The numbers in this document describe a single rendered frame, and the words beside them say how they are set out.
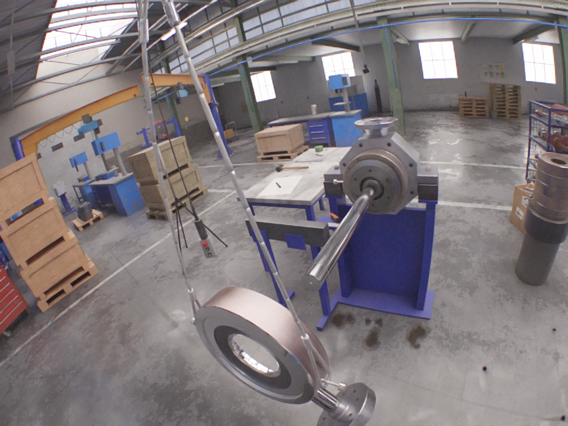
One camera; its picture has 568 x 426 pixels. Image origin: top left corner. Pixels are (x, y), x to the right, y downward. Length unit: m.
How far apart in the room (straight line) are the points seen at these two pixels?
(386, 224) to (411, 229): 0.18
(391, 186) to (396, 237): 0.58
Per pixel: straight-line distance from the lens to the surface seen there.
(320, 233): 1.61
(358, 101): 12.06
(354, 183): 1.50
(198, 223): 1.44
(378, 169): 1.43
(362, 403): 0.74
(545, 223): 2.35
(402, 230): 1.90
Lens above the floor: 1.66
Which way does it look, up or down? 25 degrees down
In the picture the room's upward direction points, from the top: 14 degrees counter-clockwise
